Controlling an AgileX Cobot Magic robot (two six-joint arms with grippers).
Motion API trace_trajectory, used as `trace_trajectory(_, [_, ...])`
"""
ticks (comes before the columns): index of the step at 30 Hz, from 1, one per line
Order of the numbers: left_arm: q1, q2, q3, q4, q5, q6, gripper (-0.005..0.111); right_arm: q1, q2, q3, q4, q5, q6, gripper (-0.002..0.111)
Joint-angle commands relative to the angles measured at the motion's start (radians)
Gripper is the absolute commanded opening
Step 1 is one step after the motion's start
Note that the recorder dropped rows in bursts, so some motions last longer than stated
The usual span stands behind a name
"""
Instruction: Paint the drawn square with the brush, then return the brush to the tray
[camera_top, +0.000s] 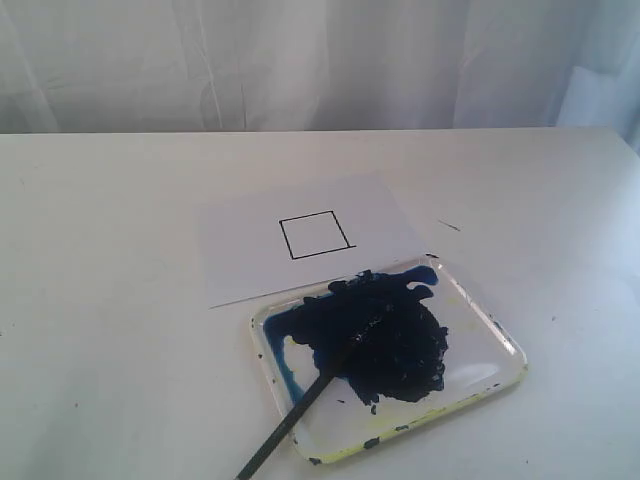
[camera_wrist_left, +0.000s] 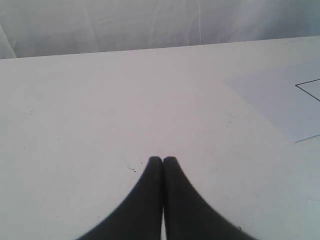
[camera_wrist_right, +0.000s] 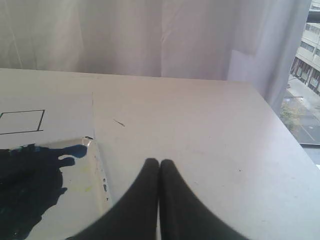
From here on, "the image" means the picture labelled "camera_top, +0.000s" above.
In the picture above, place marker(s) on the black paintbrush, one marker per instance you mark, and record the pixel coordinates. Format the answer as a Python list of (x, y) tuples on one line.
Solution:
[(324, 378)]

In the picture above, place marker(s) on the white paint tray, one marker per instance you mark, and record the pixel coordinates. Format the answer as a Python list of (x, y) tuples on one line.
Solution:
[(436, 352)]

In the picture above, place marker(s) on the white paper sheet with square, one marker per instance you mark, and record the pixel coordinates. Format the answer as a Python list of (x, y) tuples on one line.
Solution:
[(295, 236)]

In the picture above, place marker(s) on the white curtain backdrop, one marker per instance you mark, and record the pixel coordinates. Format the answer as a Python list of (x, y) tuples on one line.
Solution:
[(155, 66)]

